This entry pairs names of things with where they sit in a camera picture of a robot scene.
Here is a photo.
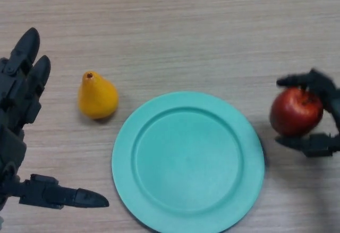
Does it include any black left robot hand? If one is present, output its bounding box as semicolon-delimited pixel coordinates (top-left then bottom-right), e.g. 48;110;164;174
0;27;110;212

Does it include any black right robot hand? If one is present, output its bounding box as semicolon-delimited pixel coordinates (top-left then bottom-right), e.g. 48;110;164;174
275;68;340;158

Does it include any red apple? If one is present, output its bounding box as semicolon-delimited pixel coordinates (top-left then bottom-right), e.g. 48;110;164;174
269;87;324;137

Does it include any green round plate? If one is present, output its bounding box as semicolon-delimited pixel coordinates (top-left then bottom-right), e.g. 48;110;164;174
112;91;266;233

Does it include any yellow pear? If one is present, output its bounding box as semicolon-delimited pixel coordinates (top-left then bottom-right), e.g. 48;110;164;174
78;71;120;119

